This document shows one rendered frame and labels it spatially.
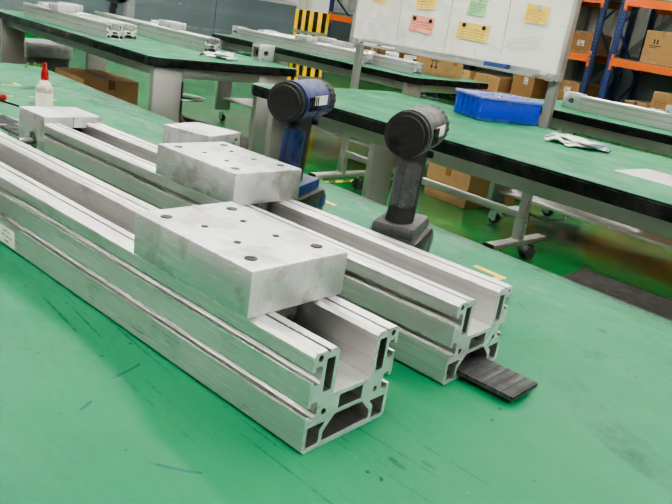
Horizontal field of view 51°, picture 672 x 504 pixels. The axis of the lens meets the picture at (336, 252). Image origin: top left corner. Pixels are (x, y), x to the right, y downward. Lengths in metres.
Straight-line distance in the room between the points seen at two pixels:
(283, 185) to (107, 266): 0.27
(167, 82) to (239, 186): 2.95
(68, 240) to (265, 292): 0.29
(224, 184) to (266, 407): 0.36
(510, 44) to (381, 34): 0.92
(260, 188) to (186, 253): 0.29
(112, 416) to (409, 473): 0.23
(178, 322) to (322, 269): 0.14
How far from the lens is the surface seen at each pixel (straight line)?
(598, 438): 0.68
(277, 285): 0.56
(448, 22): 4.10
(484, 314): 0.73
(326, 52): 5.77
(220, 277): 0.57
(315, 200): 1.12
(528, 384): 0.72
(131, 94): 5.19
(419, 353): 0.70
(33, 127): 1.28
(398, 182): 0.93
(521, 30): 3.82
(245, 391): 0.58
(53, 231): 0.81
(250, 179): 0.85
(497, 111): 3.02
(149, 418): 0.58
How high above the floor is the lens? 1.10
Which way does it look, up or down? 18 degrees down
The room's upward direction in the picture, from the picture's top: 9 degrees clockwise
